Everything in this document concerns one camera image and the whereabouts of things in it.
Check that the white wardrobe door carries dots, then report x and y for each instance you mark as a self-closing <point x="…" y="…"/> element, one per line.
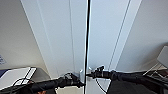
<point x="56" y="33"/>
<point x="106" y="33"/>

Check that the white wardrobe carcass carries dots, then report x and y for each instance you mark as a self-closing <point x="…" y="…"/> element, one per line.
<point x="130" y="20"/>

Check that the blue white wall sticker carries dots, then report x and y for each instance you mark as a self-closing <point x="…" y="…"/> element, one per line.
<point x="1" y="60"/>

